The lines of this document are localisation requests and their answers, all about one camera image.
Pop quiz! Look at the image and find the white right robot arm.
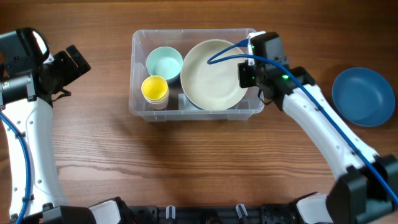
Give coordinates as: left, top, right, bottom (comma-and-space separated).
238, 61, 397, 223

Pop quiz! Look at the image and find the clear plastic storage bin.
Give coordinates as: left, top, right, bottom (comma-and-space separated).
129, 28, 264, 122

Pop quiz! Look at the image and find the yellow plastic cup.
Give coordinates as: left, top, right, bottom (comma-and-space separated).
141, 76, 169, 102

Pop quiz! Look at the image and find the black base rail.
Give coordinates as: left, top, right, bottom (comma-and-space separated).
129, 204, 305, 224

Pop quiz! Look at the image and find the cream plate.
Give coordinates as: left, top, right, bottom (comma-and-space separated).
180, 39, 247, 111

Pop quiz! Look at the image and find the cream plastic cup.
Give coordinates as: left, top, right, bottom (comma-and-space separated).
145, 97, 169, 105

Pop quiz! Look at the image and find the mint green bowl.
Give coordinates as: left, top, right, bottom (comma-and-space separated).
146, 47, 183, 81

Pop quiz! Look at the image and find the pink plastic cup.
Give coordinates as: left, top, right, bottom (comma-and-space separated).
150, 101, 168, 110

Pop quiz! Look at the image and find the dark blue plate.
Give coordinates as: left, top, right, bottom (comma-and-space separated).
331, 67, 396, 127

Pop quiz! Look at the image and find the blue plate front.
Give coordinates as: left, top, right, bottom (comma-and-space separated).
188, 101, 202, 110

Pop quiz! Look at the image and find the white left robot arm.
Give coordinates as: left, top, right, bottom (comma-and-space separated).
1, 45, 139, 223

